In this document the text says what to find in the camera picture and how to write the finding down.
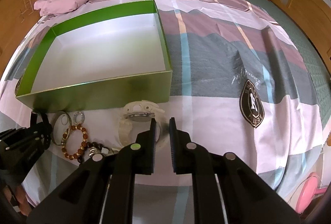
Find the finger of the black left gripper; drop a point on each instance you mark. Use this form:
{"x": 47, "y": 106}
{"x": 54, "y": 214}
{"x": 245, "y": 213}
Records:
{"x": 40, "y": 123}

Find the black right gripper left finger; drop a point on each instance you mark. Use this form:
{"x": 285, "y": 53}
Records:
{"x": 110, "y": 193}

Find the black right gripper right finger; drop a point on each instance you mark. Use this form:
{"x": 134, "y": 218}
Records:
{"x": 222, "y": 186}

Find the dark metal bangle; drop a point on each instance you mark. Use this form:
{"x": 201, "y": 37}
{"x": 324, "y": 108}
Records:
{"x": 60, "y": 122}

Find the white plastic wristwatch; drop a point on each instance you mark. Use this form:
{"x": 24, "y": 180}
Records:
{"x": 142, "y": 111}

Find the left hand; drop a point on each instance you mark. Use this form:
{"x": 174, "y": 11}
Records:
{"x": 23, "y": 203}

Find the green cardboard box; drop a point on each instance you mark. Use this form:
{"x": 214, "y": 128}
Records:
{"x": 101, "y": 59}

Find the pink plastic stool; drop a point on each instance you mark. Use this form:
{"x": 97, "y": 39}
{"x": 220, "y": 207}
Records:
{"x": 309, "y": 190}

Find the wooden wardrobe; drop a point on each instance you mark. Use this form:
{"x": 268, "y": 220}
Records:
{"x": 17, "y": 17}

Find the wooden headboard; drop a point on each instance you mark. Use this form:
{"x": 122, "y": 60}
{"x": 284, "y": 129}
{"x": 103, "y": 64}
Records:
{"x": 313, "y": 18}

